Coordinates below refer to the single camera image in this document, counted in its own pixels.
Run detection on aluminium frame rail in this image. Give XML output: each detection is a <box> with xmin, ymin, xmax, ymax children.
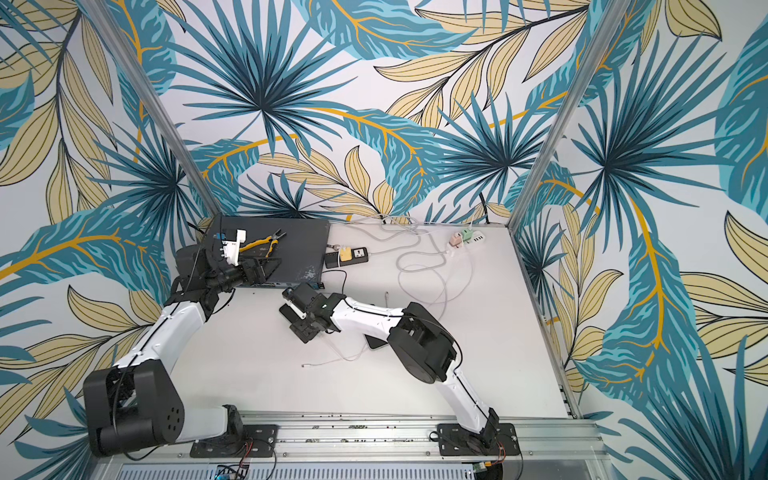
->
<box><xmin>95</xmin><ymin>411</ymin><xmax>607</xmax><ymax>464</ymax></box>

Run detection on dark grey network switch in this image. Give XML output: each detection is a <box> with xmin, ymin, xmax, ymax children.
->
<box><xmin>203</xmin><ymin>215</ymin><xmax>330</xmax><ymax>287</ymax></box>

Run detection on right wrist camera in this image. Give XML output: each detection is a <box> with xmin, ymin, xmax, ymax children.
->
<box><xmin>279</xmin><ymin>304</ymin><xmax>302</xmax><ymax>324</ymax></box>

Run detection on mint case phone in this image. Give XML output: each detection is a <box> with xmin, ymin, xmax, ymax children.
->
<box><xmin>287</xmin><ymin>310</ymin><xmax>324</xmax><ymax>344</ymax></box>

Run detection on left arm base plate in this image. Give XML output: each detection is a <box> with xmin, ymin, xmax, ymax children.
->
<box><xmin>190</xmin><ymin>424</ymin><xmax>279</xmax><ymax>458</ymax></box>

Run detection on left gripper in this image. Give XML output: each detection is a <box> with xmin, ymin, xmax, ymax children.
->
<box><xmin>204</xmin><ymin>254</ymin><xmax>282</xmax><ymax>293</ymax></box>

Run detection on yellow charger plug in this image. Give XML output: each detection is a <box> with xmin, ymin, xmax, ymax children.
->
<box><xmin>339</xmin><ymin>247</ymin><xmax>353</xmax><ymax>262</ymax></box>

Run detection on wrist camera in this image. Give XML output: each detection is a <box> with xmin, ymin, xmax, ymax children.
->
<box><xmin>221</xmin><ymin>229</ymin><xmax>247</xmax><ymax>266</ymax></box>
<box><xmin>279</xmin><ymin>304</ymin><xmax>302</xmax><ymax>324</ymax></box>

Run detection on grey power strip cable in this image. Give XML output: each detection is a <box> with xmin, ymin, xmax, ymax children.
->
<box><xmin>353</xmin><ymin>220</ymin><xmax>475</xmax><ymax>319</ymax></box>

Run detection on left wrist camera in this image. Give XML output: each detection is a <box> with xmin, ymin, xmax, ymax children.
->
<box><xmin>221</xmin><ymin>229</ymin><xmax>247</xmax><ymax>266</ymax></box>

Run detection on white power strip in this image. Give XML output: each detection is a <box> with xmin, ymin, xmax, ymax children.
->
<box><xmin>463</xmin><ymin>230</ymin><xmax>485</xmax><ymax>246</ymax></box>

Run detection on black power strip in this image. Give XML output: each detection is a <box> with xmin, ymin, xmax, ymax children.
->
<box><xmin>324</xmin><ymin>247</ymin><xmax>369</xmax><ymax>269</ymax></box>

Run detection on yellow black pliers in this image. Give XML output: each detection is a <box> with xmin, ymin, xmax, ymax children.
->
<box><xmin>240</xmin><ymin>229</ymin><xmax>287</xmax><ymax>258</ymax></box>

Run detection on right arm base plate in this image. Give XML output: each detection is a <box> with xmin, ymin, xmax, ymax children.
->
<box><xmin>429</xmin><ymin>423</ymin><xmax>521</xmax><ymax>457</ymax></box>

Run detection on pink charger plug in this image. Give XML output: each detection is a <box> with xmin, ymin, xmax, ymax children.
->
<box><xmin>449</xmin><ymin>233</ymin><xmax>464</xmax><ymax>248</ymax></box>

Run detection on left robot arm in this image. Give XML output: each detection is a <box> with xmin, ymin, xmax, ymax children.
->
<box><xmin>83</xmin><ymin>245</ymin><xmax>281</xmax><ymax>458</ymax></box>

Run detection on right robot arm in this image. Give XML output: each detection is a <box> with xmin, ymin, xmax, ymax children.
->
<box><xmin>280</xmin><ymin>284</ymin><xmax>499</xmax><ymax>444</ymax></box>

